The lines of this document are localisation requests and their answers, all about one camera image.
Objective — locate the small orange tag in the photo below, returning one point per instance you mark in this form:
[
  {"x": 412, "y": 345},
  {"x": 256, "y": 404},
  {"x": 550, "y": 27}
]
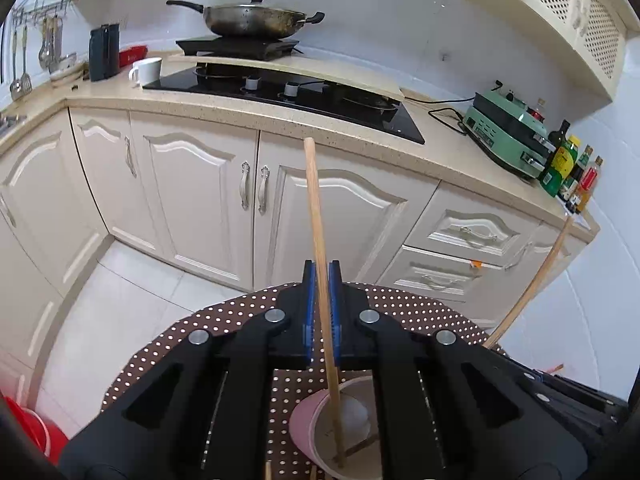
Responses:
[{"x": 481, "y": 263}]

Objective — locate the cream cabinet door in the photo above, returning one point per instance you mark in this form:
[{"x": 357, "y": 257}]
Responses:
[
  {"x": 517, "y": 285},
  {"x": 25, "y": 310},
  {"x": 45, "y": 185},
  {"x": 195, "y": 195},
  {"x": 107, "y": 175},
  {"x": 360, "y": 220}
]

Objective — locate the brown polka dot tablecloth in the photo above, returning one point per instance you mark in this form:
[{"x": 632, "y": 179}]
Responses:
[{"x": 240, "y": 310}]

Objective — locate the dark soy sauce bottle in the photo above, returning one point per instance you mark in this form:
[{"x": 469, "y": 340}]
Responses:
[{"x": 580, "y": 172}]

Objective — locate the green bottle with yellow cap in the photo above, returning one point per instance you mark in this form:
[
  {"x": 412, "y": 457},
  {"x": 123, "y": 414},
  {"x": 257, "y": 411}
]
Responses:
[{"x": 567, "y": 162}]

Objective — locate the white mug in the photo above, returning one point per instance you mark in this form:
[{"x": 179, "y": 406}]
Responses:
[{"x": 147, "y": 71}]

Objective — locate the red plastic bucket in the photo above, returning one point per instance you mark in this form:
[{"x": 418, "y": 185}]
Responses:
[{"x": 35, "y": 435}]

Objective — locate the red box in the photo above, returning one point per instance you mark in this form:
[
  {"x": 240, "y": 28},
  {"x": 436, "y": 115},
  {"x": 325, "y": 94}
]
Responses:
[{"x": 134, "y": 55}]

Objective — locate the black glass gas stove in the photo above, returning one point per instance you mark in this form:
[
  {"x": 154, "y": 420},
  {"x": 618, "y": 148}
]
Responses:
[{"x": 320, "y": 105}]

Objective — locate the steel sink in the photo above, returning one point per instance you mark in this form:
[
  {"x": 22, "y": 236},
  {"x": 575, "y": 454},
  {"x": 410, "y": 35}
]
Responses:
[{"x": 10, "y": 121}]

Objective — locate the black induction cooker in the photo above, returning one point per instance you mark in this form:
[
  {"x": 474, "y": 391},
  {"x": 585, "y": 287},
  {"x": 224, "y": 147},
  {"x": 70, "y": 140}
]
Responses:
[{"x": 235, "y": 47}]

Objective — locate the cream cabinet drawer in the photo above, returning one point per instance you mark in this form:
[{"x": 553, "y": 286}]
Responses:
[
  {"x": 415, "y": 272},
  {"x": 450, "y": 220}
]

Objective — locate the green countertop appliance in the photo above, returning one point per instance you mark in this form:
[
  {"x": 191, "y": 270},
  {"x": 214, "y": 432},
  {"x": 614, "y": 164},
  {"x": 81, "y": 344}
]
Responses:
[{"x": 500, "y": 125}]

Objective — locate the cream lattice wall cabinet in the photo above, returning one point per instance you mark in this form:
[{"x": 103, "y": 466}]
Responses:
[{"x": 560, "y": 0}]

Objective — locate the dark olive oil bottle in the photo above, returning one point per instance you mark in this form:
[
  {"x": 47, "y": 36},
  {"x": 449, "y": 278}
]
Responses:
[{"x": 556, "y": 152}]

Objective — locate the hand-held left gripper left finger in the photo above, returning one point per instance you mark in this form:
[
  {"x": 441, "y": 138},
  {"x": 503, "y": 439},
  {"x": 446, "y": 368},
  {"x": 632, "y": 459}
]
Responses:
[{"x": 310, "y": 305}]

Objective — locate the metal slotted spatula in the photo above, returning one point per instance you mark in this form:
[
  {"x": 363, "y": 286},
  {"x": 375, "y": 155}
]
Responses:
[{"x": 22, "y": 82}]

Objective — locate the black knife block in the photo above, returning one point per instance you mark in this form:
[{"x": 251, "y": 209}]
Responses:
[{"x": 104, "y": 55}]

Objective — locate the pink paper cup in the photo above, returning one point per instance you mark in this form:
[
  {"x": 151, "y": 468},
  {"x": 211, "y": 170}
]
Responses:
[{"x": 302, "y": 425}]

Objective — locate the metal utensil rail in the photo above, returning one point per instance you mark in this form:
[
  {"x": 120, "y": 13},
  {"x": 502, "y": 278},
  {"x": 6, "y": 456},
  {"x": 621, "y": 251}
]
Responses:
[{"x": 40, "y": 7}]

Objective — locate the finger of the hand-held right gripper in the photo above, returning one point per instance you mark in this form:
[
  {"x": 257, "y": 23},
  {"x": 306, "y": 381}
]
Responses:
[{"x": 575, "y": 400}]

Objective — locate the hanging metal ladle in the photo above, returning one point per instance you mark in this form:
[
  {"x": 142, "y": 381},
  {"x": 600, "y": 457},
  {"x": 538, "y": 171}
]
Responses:
[{"x": 46, "y": 52}]

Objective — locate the red sauce bottle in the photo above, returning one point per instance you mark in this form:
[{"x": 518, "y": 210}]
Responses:
[{"x": 589, "y": 185}]

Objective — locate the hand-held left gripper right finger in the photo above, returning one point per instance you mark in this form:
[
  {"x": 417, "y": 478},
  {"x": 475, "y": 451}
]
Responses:
[{"x": 334, "y": 310}]

